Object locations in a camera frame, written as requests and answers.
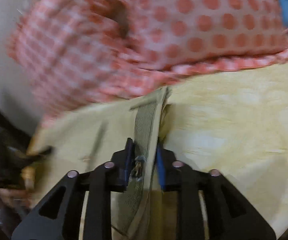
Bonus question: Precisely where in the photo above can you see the beige khaki pants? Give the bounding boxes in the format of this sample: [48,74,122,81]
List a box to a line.
[26,87,210,240]

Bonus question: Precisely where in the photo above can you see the yellow patterned bedsheet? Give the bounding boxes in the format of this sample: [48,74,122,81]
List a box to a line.
[160,61,288,237]

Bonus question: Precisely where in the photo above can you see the pink polka dot pillow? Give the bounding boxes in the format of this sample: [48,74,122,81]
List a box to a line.
[105,0,288,70]
[8,0,175,126]

